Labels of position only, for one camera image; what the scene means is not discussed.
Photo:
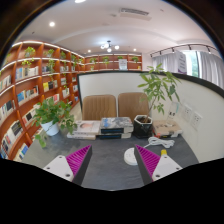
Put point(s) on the yellow charger block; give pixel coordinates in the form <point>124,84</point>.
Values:
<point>163,152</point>

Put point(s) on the tan padded chair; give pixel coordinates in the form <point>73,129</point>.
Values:
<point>99,106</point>
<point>132,105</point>

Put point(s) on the plain white book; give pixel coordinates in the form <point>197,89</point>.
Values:
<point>81,136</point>

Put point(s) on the white wall socket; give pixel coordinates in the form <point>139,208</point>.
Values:
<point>187,113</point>
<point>196,120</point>

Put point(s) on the black track light rail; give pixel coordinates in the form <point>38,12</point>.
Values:
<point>180,46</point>

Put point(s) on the orange wooden shelf unit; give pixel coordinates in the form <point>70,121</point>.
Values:
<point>23,86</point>

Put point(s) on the thick dark-spined book, grey cover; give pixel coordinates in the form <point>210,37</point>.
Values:
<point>116,122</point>

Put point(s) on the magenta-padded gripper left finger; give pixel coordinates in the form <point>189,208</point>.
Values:
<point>61,166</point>

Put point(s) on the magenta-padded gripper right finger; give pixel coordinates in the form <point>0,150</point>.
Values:
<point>165,166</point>

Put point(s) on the clear acrylic sign holder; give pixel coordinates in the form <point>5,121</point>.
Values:
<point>172,112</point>

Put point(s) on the white curtain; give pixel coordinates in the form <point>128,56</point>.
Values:
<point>163,62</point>
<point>211,68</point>

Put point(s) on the white sign card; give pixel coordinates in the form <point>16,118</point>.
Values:
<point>181,61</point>

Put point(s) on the ceiling air vent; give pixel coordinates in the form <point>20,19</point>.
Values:
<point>134,12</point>

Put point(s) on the ivy plant in white pot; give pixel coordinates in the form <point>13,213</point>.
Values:
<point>50,113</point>

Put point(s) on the tan-covered book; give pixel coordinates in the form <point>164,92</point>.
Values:
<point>166,126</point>

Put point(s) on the white book with picture cover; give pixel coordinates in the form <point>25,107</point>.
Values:
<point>87,126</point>

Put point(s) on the ceiling lamp with round bulbs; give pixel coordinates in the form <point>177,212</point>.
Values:
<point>109,46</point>

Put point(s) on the round white power strip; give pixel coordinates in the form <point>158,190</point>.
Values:
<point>129,156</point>

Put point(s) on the money tree in black pot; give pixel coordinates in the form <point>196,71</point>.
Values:
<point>142,128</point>

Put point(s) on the red and black book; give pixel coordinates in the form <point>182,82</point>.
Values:
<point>165,135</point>

